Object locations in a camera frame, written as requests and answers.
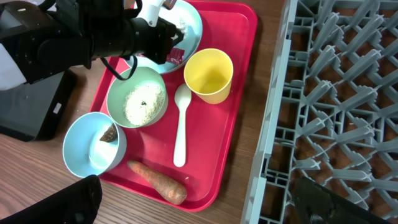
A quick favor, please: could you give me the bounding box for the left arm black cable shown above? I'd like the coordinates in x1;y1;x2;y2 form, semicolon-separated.
99;54;139;82

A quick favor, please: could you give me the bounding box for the white plastic spoon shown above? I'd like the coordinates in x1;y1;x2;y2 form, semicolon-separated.
174;83;192;167

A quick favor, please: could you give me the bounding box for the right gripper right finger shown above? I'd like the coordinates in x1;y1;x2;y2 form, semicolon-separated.
292;177;388;224

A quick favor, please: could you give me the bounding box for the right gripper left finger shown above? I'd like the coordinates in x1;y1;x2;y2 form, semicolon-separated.
1;175;103;224

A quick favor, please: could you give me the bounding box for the grey dishwasher rack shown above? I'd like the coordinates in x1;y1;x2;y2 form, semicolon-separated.
241;1;397;223

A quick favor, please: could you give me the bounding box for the yellow plastic cup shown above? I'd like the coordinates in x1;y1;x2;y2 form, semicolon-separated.
183;48;234;105

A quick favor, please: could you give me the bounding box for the black plastic bin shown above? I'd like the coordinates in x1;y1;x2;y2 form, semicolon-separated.
1;70;77;142

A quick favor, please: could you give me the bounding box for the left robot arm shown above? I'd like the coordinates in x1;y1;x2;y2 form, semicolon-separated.
1;0;184;90

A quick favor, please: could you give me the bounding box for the orange carrot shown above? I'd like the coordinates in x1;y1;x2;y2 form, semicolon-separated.
127;161;187;205

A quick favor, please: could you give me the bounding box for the green bowl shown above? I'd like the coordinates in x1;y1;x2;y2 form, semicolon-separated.
106;67;169;128

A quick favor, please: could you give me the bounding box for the white rice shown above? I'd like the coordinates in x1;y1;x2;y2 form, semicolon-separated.
123;83;165;126

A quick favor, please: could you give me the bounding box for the brown food scrap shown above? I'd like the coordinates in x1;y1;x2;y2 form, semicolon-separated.
99;124;118;142

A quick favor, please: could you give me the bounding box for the red serving tray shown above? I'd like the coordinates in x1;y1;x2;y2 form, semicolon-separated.
100;1;257;212

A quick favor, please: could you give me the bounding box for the red snack wrapper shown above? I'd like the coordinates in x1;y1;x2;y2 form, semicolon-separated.
166;48;185;65

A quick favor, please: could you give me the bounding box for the light blue bowl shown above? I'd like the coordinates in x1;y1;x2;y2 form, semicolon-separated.
63;112;127;178

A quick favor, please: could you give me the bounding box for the light blue plate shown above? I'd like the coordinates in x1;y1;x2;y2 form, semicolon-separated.
126;1;203;75

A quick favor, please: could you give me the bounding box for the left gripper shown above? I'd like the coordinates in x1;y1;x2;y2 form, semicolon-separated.
131;18;184;64

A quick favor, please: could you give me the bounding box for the white tissue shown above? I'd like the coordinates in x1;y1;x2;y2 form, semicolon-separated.
175;17;188;38

